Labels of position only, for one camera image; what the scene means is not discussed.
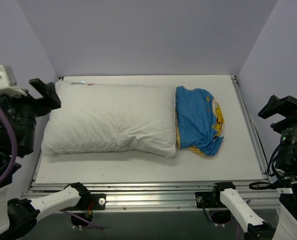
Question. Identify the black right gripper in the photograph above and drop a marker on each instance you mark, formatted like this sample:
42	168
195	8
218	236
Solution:
282	107

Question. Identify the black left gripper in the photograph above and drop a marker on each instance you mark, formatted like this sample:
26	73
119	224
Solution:
47	93

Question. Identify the white pillow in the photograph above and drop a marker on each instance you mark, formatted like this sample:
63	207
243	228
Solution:
97	117

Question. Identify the blue Pikachu pillowcase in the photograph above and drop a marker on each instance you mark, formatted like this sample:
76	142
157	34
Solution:
199	121

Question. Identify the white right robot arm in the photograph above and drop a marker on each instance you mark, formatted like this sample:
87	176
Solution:
282	166

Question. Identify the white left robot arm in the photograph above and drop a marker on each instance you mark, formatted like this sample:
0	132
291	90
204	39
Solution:
19	216

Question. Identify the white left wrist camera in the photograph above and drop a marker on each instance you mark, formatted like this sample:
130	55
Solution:
8	84

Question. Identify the aluminium right side rail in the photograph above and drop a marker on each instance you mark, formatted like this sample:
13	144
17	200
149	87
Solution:
253	133

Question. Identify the aluminium rail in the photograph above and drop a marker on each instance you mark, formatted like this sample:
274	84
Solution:
36	169
253	133

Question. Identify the aluminium left side rail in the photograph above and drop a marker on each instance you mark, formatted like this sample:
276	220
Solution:
36	169

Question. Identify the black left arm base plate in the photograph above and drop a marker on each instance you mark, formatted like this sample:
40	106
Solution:
94	201

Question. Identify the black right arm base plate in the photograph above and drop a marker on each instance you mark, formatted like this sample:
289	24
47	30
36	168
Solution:
208	199

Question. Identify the aluminium front rail frame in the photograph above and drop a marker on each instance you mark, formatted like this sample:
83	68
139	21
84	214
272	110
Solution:
158	197

